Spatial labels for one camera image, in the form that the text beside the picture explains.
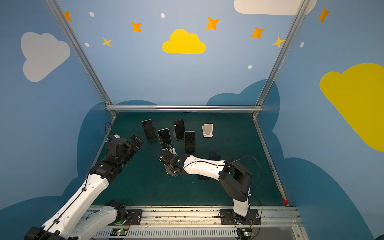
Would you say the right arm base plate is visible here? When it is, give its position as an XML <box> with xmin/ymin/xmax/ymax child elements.
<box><xmin>218</xmin><ymin>209</ymin><xmax>261</xmax><ymax>225</ymax></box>

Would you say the aluminium rail front frame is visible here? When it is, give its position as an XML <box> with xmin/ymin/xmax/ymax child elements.
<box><xmin>79</xmin><ymin>206</ymin><xmax>309</xmax><ymax>240</ymax></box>

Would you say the right circuit board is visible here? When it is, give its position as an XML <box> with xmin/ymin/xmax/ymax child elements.
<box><xmin>236</xmin><ymin>228</ymin><xmax>255</xmax><ymax>240</ymax></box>

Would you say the purple phone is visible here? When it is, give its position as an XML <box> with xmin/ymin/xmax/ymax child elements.
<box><xmin>184</xmin><ymin>131</ymin><xmax>196</xmax><ymax>153</ymax></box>

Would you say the white-edged phone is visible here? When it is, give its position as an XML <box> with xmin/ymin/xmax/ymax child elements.
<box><xmin>158</xmin><ymin>128</ymin><xmax>173</xmax><ymax>150</ymax></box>

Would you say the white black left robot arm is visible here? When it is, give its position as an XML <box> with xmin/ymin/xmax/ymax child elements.
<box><xmin>24</xmin><ymin>135</ymin><xmax>143</xmax><ymax>240</ymax></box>

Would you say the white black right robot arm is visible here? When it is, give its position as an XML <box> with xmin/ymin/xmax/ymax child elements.
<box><xmin>159</xmin><ymin>149</ymin><xmax>256</xmax><ymax>225</ymax></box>

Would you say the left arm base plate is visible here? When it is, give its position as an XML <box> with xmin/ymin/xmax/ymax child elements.
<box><xmin>113</xmin><ymin>209</ymin><xmax>143</xmax><ymax>226</ymax></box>

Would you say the left circuit board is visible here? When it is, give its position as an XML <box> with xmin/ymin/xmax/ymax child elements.
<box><xmin>110</xmin><ymin>229</ymin><xmax>129</xmax><ymax>237</ymax></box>

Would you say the circuit board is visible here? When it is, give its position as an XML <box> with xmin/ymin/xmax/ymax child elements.
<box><xmin>236</xmin><ymin>228</ymin><xmax>255</xmax><ymax>240</ymax></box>
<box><xmin>110</xmin><ymin>229</ymin><xmax>129</xmax><ymax>237</ymax></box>

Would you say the horizontal aluminium back bar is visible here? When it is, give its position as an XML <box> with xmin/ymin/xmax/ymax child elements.
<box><xmin>106</xmin><ymin>105</ymin><xmax>263</xmax><ymax>112</ymax></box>

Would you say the white phone stand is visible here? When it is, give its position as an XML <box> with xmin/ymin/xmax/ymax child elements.
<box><xmin>202</xmin><ymin>123</ymin><xmax>214</xmax><ymax>138</ymax></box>

